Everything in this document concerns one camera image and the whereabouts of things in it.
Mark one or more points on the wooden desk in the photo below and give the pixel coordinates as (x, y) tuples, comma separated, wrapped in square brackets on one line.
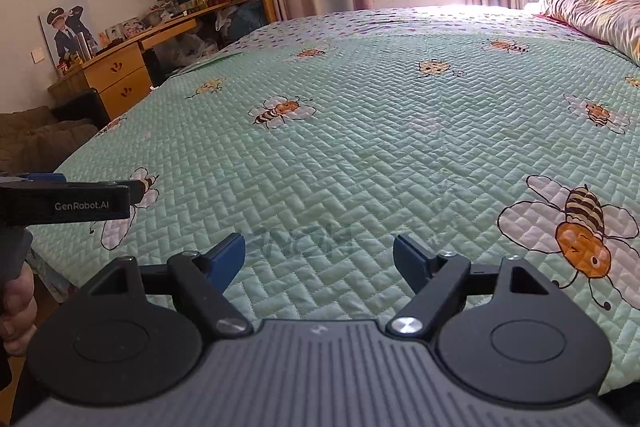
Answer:
[(115, 77)]

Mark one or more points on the desk photo frame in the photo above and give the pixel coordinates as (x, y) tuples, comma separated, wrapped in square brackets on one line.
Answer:
[(114, 34), (135, 28)]

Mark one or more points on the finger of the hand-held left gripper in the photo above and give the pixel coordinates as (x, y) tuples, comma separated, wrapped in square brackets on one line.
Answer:
[(40, 178), (137, 192)]

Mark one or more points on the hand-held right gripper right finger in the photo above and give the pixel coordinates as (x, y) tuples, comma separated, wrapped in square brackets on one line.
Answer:
[(407, 264)]

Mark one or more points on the pink floral duvet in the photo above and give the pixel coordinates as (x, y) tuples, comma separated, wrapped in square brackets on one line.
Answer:
[(590, 7)]

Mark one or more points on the person's left hand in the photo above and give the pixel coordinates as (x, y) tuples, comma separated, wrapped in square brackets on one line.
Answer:
[(17, 317)]

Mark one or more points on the steel thermos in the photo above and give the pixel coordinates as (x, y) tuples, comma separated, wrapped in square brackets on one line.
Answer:
[(83, 47)]

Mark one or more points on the child pilot poster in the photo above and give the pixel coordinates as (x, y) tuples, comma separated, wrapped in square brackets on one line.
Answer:
[(65, 37)]

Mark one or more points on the white wall switch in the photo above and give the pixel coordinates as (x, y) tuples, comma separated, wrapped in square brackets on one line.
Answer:
[(37, 56)]

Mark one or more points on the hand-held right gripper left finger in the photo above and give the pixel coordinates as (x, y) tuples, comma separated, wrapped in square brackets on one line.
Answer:
[(227, 257)]

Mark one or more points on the green bee quilted bedspread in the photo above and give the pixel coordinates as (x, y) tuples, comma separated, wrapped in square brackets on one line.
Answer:
[(350, 157)]

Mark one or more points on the blue bag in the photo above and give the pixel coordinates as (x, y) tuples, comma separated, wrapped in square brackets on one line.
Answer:
[(247, 19)]

